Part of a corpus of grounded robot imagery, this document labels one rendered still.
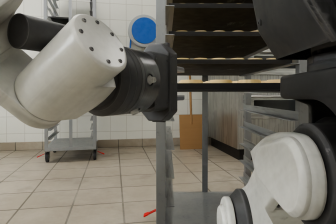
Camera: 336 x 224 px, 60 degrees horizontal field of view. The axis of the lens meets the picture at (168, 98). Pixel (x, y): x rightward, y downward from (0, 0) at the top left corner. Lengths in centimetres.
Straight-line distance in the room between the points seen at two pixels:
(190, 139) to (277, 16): 330
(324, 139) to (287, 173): 5
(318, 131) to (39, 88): 27
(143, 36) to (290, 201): 341
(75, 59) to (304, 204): 24
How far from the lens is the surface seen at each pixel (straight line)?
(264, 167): 40
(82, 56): 26
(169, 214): 115
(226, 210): 64
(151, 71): 37
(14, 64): 35
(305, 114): 102
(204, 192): 163
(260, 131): 135
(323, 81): 31
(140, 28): 367
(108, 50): 28
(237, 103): 297
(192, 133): 359
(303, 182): 31
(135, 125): 375
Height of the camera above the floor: 67
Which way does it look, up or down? 1 degrees down
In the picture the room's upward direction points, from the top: straight up
